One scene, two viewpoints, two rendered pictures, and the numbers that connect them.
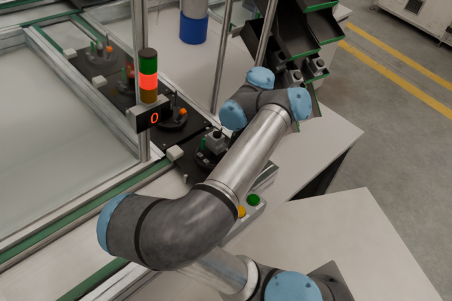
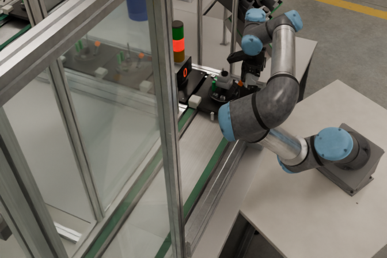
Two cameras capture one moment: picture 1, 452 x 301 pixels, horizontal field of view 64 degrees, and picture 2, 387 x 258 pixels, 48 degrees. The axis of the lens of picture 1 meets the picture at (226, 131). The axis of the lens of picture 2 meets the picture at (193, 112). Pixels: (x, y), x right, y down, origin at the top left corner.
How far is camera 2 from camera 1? 0.78 m
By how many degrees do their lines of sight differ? 8
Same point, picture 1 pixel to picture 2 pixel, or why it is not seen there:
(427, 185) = (375, 77)
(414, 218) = not seen: hidden behind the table
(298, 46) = not seen: outside the picture
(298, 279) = (332, 129)
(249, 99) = (261, 29)
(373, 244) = (360, 114)
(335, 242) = (334, 121)
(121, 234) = (243, 117)
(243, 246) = not seen: hidden behind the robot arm
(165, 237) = (273, 103)
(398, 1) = not seen: outside the picture
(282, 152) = (265, 77)
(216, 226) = (294, 90)
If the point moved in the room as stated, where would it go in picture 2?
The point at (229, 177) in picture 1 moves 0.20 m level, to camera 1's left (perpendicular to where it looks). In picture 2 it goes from (285, 68) to (220, 78)
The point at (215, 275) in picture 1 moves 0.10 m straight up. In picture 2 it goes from (286, 141) to (290, 120)
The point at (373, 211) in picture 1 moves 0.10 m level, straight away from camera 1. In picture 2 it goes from (350, 93) to (353, 81)
